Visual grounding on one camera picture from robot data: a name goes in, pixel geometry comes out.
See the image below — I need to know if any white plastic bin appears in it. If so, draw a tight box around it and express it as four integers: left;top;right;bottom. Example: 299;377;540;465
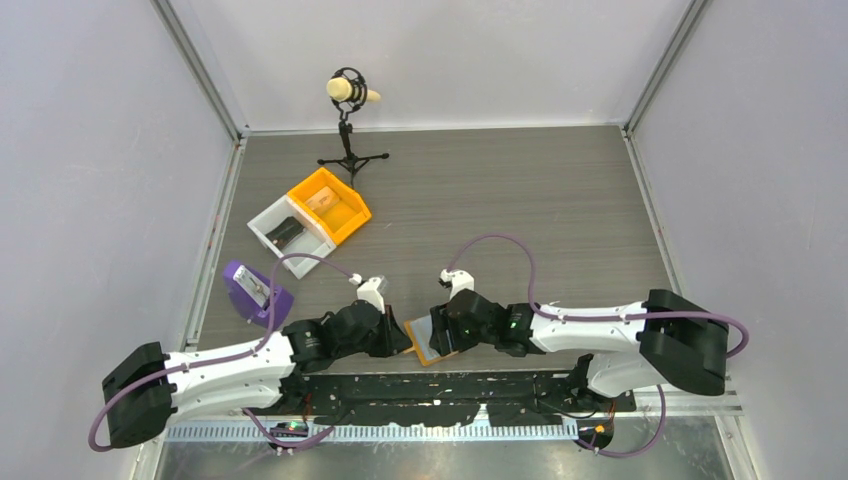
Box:
247;195;337;258

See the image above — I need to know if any purple cable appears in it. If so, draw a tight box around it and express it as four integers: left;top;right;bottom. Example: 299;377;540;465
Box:
87;252;362;455
445;233;751;460

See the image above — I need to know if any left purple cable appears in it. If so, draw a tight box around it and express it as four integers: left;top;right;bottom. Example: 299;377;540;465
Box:
87;252;362;455

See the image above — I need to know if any orange plastic bin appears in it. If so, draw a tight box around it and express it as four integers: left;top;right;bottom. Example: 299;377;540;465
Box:
287;167;372;246

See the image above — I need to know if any black microphone tripod stand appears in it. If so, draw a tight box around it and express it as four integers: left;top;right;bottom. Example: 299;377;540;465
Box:
316;67;390;187

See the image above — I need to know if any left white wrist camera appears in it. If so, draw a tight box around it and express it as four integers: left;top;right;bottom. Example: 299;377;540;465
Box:
348;273;387;314

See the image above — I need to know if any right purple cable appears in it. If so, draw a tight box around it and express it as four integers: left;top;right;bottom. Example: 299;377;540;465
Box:
445;233;751;460

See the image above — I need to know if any beige microphone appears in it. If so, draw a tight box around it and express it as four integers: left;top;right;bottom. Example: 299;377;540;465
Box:
326;77;382;104

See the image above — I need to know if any card in orange bin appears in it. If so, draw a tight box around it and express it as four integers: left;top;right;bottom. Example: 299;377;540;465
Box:
304;186;340;215

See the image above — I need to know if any orange leather card holder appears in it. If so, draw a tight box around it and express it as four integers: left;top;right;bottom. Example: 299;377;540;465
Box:
404;316;456;367

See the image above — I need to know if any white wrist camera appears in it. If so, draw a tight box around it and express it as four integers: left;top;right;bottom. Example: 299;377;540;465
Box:
439;269;475;299
348;273;387;314

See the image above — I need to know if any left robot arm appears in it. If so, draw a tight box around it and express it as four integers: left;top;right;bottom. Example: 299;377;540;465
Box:
89;300;412;451

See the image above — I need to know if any black card in white bin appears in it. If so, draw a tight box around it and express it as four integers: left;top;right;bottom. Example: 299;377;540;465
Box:
266;216;305;250

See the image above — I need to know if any purple plastic bin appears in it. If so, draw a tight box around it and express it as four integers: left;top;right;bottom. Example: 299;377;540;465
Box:
222;260;294;330

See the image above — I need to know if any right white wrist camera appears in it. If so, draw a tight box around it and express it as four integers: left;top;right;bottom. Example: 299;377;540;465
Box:
439;269;475;299

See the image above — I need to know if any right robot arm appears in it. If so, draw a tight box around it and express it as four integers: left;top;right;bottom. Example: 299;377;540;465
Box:
414;289;729;411

